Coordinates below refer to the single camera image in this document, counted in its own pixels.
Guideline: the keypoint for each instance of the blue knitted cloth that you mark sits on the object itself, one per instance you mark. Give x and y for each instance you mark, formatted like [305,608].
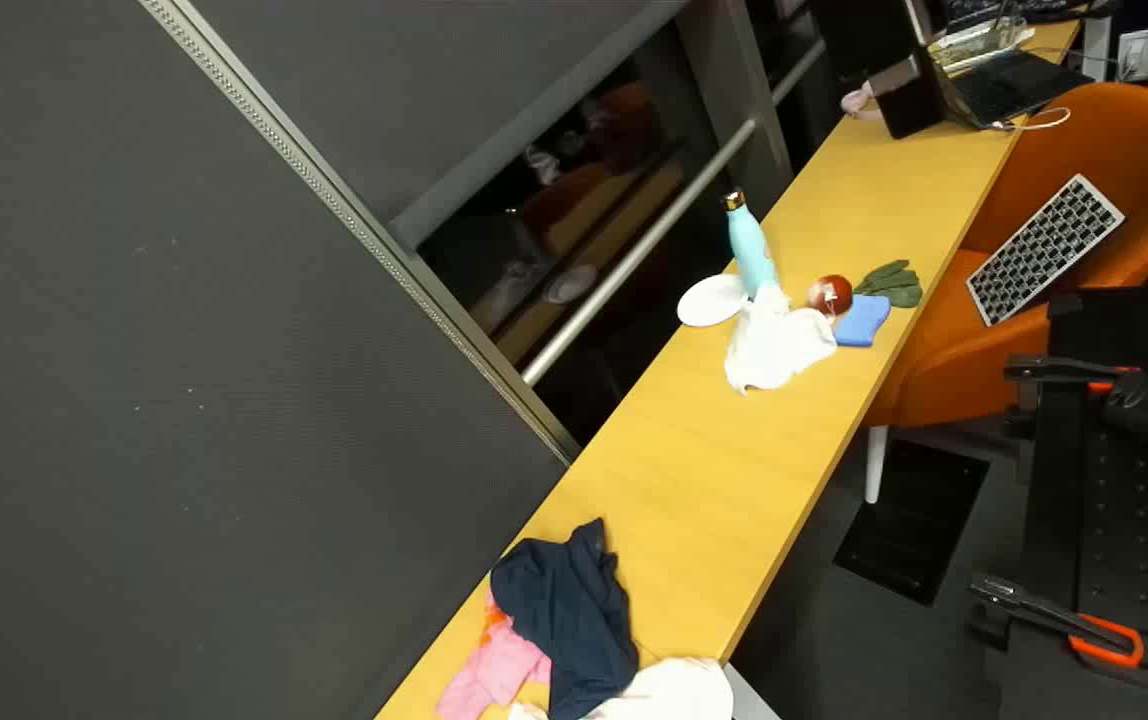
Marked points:
[864,321]

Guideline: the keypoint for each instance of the white towel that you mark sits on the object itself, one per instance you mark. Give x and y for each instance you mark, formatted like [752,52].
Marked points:
[772,351]

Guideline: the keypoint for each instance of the teal water bottle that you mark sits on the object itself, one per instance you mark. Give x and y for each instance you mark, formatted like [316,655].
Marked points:
[751,246]

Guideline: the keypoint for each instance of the navy blue cloth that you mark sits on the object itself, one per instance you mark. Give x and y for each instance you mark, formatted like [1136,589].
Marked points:
[575,615]

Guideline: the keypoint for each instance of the red apple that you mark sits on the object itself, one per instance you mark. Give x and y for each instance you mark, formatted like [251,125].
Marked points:
[834,293]

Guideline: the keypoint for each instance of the dark grey shelf unit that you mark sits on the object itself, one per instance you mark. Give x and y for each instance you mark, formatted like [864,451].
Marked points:
[466,93]

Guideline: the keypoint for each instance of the pink cloth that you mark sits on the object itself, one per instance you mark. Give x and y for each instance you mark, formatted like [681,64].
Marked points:
[493,672]

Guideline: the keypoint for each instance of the white cloth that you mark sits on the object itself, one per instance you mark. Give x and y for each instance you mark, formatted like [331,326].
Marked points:
[673,692]

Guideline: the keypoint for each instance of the black floor mat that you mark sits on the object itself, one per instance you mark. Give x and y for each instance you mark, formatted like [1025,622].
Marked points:
[912,523]

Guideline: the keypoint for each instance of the dark grey partition panel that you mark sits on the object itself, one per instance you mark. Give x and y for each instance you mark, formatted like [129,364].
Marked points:
[174,400]

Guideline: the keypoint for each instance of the black white calibration board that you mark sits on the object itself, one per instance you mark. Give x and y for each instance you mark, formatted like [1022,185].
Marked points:
[1040,249]

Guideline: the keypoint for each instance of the open laptop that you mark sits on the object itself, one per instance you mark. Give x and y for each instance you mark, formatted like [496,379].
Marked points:
[1015,83]

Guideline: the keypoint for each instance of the black clamp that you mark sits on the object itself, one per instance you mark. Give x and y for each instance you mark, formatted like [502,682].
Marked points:
[1133,400]

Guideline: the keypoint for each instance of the orange fabric chair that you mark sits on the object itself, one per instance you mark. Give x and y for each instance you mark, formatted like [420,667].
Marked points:
[1092,143]

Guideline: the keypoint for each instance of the black perforated robot stand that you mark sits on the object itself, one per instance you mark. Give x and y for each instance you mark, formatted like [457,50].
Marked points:
[1118,535]

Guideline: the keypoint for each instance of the silver metal rail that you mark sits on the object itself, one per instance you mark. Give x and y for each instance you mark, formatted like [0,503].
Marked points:
[638,249]

